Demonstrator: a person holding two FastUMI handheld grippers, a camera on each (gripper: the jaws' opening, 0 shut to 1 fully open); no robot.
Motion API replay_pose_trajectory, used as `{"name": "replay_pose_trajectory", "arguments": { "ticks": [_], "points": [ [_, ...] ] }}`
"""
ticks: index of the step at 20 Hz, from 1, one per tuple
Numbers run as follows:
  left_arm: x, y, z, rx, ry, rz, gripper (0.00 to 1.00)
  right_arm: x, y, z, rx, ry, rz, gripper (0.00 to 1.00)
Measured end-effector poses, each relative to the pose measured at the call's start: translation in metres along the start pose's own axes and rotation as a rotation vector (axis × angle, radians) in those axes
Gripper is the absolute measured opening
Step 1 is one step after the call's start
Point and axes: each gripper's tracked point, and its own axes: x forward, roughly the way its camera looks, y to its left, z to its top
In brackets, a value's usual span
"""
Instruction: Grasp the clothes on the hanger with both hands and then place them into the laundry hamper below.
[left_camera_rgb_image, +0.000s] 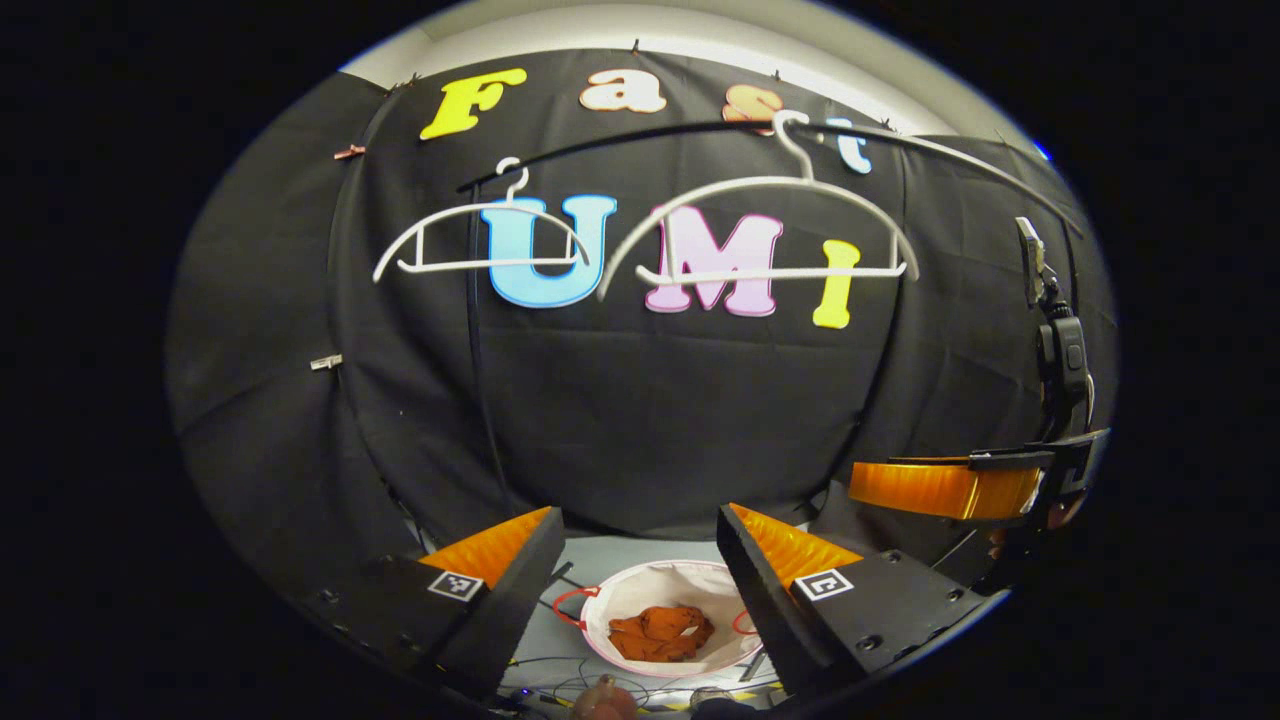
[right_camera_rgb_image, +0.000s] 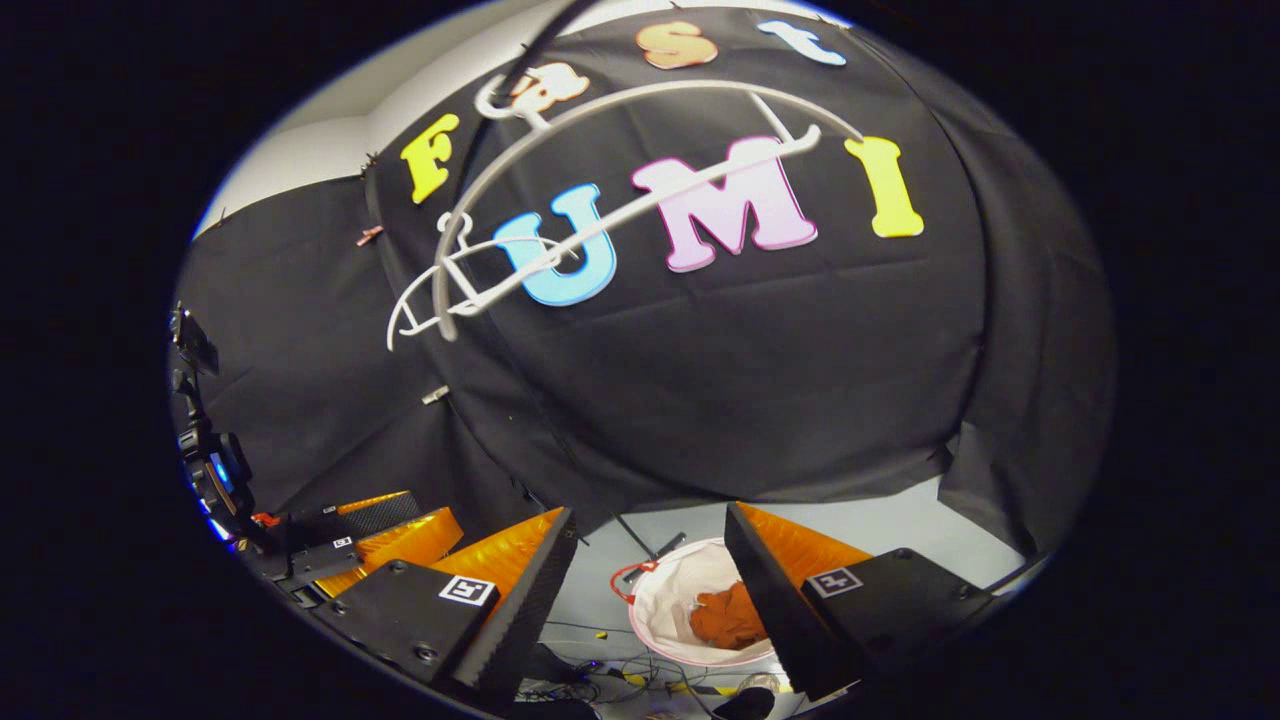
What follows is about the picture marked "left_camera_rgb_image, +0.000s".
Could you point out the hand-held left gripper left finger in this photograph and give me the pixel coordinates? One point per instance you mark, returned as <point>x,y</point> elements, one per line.
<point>520,590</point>

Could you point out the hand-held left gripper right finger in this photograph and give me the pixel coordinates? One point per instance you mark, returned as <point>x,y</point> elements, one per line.
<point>770,610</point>

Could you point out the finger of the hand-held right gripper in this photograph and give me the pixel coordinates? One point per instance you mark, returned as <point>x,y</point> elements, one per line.
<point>940,488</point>

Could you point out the white laundry hamper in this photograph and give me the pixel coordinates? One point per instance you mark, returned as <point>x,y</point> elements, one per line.
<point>650,590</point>

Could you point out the white plastic clothes hanger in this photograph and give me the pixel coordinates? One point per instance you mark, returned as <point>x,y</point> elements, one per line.
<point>760,183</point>

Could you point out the bare white plastic hanger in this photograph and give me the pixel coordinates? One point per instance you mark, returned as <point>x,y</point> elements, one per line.
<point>480,266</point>

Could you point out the black clothes rack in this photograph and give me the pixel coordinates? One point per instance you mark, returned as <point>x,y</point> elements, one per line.
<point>700,126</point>

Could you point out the silver cloth clip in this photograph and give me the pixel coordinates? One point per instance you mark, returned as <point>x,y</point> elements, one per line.
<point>326,362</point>

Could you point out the copper cloth clip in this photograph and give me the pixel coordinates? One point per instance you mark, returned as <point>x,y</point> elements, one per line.
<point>350,152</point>

